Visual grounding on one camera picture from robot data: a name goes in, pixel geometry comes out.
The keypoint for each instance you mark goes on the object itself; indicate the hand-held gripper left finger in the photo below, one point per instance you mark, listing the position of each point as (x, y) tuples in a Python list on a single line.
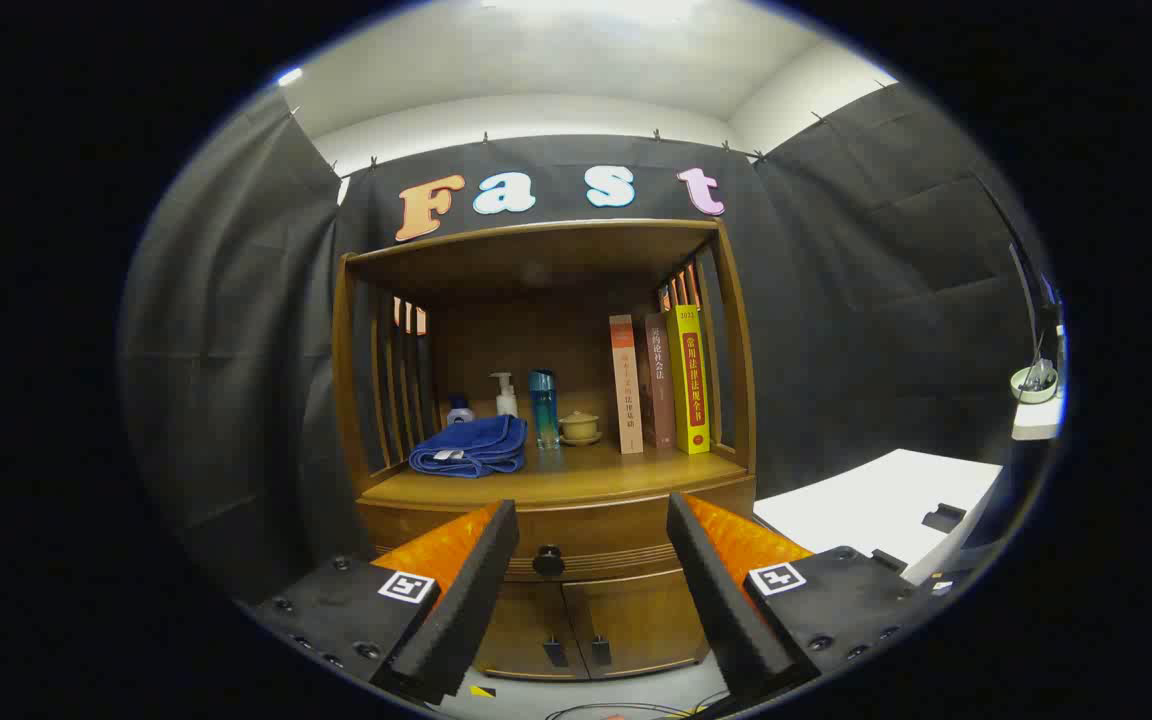
[(466, 600)]

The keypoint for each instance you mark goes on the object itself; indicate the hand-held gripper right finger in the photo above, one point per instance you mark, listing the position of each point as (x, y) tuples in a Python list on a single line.
[(726, 610)]

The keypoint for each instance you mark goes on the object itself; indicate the black drawer knob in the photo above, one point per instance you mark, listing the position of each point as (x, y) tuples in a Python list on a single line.
[(548, 561)]

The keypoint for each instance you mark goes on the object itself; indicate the wooden drawer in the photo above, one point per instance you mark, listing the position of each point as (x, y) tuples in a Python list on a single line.
[(586, 530)]

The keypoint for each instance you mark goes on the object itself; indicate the wooden cabinet door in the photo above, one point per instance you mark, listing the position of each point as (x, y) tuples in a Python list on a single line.
[(536, 625), (636, 620)]

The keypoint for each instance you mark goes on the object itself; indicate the wooden countertop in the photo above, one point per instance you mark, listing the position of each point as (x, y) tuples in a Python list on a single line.
[(586, 470)]

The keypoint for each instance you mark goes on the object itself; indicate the wooden cabinet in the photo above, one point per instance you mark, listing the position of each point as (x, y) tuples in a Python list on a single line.
[(536, 350)]

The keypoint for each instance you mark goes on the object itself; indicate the blue folded towel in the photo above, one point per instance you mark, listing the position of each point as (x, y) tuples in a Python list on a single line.
[(471, 448)]

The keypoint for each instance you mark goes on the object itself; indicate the black block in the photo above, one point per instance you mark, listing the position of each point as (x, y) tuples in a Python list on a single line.
[(888, 560), (943, 517)]

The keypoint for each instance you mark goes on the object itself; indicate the white side table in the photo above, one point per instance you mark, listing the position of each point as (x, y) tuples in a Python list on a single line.
[(866, 500)]

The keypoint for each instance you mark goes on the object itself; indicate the small white blue-capped bottle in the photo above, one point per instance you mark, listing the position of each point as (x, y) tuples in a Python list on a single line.
[(458, 412)]

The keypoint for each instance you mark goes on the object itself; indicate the blue glass bottle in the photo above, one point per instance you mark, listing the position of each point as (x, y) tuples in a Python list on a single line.
[(542, 410)]

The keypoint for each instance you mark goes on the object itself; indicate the white pump bottle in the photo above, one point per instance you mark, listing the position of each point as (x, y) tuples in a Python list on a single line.
[(506, 398)]

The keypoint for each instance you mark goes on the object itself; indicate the beige lidded teacup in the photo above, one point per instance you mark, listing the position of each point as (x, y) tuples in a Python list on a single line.
[(579, 427)]

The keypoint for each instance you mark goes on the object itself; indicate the yellow book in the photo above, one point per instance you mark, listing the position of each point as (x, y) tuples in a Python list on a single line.
[(689, 380)]

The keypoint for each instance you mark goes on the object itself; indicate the brown book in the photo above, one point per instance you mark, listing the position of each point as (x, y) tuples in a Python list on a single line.
[(658, 385)]

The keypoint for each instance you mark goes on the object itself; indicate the beige orange book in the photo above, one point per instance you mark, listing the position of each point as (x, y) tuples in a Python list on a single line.
[(625, 385)]

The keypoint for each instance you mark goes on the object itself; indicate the white side shelf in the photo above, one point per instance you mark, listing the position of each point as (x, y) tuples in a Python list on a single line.
[(1036, 420)]

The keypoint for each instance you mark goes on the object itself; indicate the white round container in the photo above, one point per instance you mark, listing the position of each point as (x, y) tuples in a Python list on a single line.
[(1034, 385)]

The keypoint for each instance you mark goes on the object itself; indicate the ceiling light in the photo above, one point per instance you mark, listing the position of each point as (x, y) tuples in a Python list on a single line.
[(289, 76)]

